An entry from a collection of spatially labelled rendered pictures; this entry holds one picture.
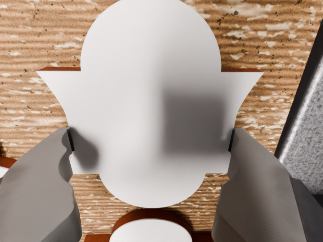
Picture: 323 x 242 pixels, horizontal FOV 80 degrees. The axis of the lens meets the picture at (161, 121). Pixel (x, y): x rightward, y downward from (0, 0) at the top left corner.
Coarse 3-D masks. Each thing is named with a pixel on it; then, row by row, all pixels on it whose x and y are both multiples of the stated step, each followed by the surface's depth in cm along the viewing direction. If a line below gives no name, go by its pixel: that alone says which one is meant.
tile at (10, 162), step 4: (0, 148) 14; (0, 152) 14; (0, 156) 14; (0, 160) 14; (4, 160) 14; (8, 160) 14; (12, 160) 14; (16, 160) 14; (0, 164) 14; (4, 164) 14; (8, 164) 14; (12, 164) 14; (0, 168) 13; (4, 168) 13; (8, 168) 14; (0, 172) 14; (4, 172) 14; (0, 176) 14
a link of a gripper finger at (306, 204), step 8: (296, 184) 8; (296, 192) 7; (304, 192) 7; (296, 200) 7; (304, 200) 7; (312, 200) 7; (304, 208) 7; (312, 208) 7; (320, 208) 7; (304, 216) 6; (312, 216) 6; (320, 216) 6; (304, 224) 6; (312, 224) 6; (320, 224) 6; (304, 232) 6; (312, 232) 6; (320, 232) 6; (312, 240) 6; (320, 240) 6
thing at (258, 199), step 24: (240, 144) 10; (240, 168) 8; (264, 168) 8; (240, 192) 7; (264, 192) 7; (288, 192) 7; (216, 216) 7; (240, 216) 6; (264, 216) 6; (288, 216) 6; (216, 240) 7; (240, 240) 6; (264, 240) 6; (288, 240) 6
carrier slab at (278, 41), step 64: (0, 0) 10; (64, 0) 10; (192, 0) 10; (256, 0) 10; (320, 0) 10; (0, 64) 11; (64, 64) 11; (256, 64) 12; (0, 128) 13; (256, 128) 14
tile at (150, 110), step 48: (144, 0) 9; (96, 48) 10; (144, 48) 10; (192, 48) 10; (96, 96) 11; (144, 96) 11; (192, 96) 11; (240, 96) 11; (96, 144) 13; (144, 144) 13; (192, 144) 13; (144, 192) 15; (192, 192) 15
